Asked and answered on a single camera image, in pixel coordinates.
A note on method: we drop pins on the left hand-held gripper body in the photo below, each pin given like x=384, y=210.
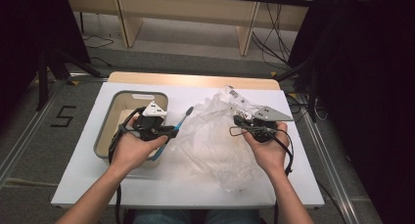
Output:
x=150, y=121

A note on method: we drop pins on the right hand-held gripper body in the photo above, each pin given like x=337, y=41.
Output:
x=266, y=123

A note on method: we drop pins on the blue toothbrush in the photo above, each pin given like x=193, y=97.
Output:
x=163, y=145

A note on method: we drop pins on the grey plastic bin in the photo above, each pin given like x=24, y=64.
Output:
x=111, y=119

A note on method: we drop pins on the clear plastic bag yellow smiley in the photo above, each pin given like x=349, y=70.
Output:
x=208, y=145

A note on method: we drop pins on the person's left hand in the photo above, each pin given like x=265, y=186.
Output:
x=133, y=150

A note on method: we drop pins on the light wooden table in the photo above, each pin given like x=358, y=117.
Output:
x=195, y=80

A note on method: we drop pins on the white flat board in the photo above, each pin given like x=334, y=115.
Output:
x=182, y=191

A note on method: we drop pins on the black metal stand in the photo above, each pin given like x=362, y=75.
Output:
x=44, y=77
x=310, y=77

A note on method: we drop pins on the black curtain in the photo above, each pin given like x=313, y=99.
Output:
x=32, y=28
x=368, y=87

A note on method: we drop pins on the beige wooden desk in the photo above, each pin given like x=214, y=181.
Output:
x=182, y=8

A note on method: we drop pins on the metal floor rail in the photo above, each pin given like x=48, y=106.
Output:
x=29, y=132
x=329, y=165

